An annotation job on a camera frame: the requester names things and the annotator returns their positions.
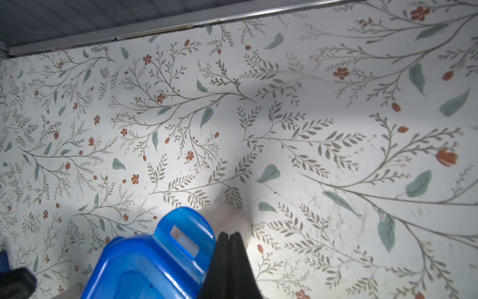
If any blue-lid clear container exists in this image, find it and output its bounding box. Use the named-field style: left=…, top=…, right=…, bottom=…
left=81, top=207, right=215, bottom=299

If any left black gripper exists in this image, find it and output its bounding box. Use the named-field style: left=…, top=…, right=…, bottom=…
left=1, top=267, right=37, bottom=299

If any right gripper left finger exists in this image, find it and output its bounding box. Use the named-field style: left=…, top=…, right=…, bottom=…
left=197, top=232, right=229, bottom=299

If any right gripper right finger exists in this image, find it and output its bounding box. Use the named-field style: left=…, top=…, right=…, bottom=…
left=229, top=232, right=263, bottom=299

